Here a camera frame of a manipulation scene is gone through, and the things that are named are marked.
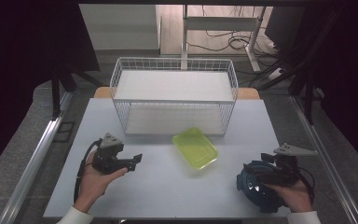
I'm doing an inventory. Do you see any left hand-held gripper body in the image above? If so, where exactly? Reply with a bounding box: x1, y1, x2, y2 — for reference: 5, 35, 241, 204
91, 133, 129, 175

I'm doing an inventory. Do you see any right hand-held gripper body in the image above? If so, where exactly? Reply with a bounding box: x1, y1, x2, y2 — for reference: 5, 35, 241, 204
262, 143, 320, 188

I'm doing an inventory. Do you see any round container with blue lid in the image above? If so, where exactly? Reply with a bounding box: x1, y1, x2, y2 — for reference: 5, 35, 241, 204
236, 160, 289, 215

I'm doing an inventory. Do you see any green rectangular plastic container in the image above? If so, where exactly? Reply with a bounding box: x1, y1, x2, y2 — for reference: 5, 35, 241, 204
172, 126, 220, 171

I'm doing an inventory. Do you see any white wire rack shelf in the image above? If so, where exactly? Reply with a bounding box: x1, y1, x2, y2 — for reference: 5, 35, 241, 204
109, 56, 240, 137

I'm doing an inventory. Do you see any person's left hand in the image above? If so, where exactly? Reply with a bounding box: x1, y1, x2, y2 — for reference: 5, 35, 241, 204
74, 152, 129, 214

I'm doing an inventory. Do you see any person's right hand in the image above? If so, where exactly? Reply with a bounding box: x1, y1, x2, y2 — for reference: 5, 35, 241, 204
265, 179, 314, 215

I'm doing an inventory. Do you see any white power strip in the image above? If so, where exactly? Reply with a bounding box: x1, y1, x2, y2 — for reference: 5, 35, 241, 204
268, 67, 284, 81

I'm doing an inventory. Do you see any black tripod stand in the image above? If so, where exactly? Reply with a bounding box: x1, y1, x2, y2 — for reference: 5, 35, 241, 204
49, 60, 104, 121

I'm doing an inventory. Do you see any white cabinet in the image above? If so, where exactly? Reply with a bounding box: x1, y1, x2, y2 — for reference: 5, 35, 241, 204
78, 3, 163, 52

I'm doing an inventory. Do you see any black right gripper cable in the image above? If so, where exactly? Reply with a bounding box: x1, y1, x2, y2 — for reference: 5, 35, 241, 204
297, 166, 317, 204

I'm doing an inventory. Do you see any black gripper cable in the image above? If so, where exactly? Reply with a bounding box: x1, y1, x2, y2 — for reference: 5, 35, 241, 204
73, 139, 103, 204
297, 166, 317, 204

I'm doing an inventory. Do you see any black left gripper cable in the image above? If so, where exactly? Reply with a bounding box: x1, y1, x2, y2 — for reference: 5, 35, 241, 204
73, 139, 103, 204

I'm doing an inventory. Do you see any aluminium rail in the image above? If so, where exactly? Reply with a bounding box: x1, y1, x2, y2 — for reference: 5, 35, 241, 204
0, 91, 74, 224
289, 94, 358, 224

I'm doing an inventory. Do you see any black stand with cables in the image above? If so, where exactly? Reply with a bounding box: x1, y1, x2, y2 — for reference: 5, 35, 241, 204
248, 12, 339, 126

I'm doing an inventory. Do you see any black floor cable tangle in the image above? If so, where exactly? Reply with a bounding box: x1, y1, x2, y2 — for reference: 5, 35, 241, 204
186, 5, 262, 53

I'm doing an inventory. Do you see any white desk frame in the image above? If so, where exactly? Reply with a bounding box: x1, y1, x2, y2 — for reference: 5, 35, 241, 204
180, 4, 268, 73

